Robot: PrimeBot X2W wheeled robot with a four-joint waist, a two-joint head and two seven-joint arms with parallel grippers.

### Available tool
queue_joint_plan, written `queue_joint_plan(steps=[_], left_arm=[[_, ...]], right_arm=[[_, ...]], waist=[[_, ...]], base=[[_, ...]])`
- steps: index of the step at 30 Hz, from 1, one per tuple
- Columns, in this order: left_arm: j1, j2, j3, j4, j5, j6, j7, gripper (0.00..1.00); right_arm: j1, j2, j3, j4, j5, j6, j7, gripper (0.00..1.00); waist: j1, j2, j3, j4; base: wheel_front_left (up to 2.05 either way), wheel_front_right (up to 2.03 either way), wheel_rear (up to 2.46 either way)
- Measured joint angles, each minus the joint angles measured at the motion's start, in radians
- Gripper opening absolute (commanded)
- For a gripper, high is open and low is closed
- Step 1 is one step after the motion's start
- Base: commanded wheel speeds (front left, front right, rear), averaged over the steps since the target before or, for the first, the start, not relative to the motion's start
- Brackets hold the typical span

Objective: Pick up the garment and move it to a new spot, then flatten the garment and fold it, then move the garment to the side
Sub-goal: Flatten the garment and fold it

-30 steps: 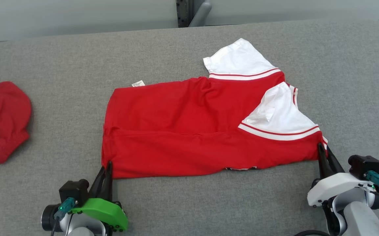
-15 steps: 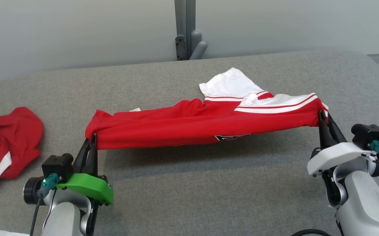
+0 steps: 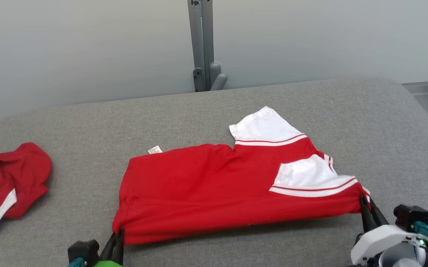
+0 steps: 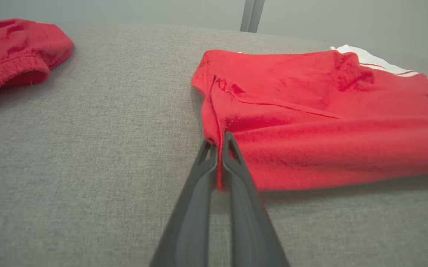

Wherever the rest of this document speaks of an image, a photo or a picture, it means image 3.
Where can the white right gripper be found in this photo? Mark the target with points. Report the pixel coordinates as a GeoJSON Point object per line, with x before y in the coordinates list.
{"type": "Point", "coordinates": [378, 239]}

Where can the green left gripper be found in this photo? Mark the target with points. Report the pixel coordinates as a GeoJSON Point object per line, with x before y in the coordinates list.
{"type": "Point", "coordinates": [108, 264]}

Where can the red and white t-shirt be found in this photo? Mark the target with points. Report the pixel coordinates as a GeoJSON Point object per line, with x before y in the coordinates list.
{"type": "Point", "coordinates": [199, 185]}

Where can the red shorts with white trim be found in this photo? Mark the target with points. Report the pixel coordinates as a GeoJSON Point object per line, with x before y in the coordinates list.
{"type": "Point", "coordinates": [17, 170]}

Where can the grey fabric sofa cushion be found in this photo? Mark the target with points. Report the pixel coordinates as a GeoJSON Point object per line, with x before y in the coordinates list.
{"type": "Point", "coordinates": [88, 129]}

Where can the grey cylindrical tube fitting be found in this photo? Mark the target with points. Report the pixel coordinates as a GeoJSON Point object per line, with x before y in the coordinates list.
{"type": "Point", "coordinates": [219, 81]}

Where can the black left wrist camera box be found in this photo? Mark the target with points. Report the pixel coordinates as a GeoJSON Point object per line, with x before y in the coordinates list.
{"type": "Point", "coordinates": [84, 252]}

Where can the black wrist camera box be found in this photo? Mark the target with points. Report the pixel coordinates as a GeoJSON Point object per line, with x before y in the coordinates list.
{"type": "Point", "coordinates": [84, 252]}
{"type": "Point", "coordinates": [410, 217]}

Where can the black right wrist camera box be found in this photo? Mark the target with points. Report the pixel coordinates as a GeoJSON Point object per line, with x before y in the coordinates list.
{"type": "Point", "coordinates": [410, 217]}

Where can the dark grey hinge bracket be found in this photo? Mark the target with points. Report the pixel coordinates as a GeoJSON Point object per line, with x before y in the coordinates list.
{"type": "Point", "coordinates": [199, 79]}

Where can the grey metal post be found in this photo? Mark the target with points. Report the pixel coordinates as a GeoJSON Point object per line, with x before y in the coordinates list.
{"type": "Point", "coordinates": [199, 33]}

